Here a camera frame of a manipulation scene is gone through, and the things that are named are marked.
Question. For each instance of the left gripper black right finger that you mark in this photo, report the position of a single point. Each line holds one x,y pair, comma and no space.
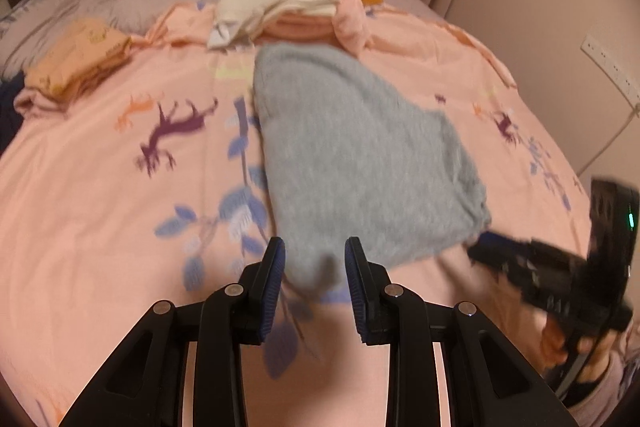
445,362

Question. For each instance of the white wall power strip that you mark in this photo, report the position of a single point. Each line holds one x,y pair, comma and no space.
607,63

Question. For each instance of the orange folded small clothes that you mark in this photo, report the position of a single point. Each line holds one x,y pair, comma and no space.
87,52

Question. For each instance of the pink floral duvet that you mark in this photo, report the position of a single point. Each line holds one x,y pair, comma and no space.
153,187

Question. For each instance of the grey New York sweatshirt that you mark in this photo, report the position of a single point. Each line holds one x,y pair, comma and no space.
347,155

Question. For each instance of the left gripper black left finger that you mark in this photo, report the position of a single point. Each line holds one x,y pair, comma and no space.
141,383

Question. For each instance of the pink fleece folded garment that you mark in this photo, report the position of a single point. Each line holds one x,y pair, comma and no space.
348,29

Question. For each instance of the plaid blue grey pillow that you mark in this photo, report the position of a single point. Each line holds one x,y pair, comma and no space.
15,14

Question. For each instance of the dark navy crumpled garment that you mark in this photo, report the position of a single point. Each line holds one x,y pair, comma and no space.
10,120

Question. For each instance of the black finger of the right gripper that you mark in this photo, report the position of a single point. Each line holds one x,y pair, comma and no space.
502,254

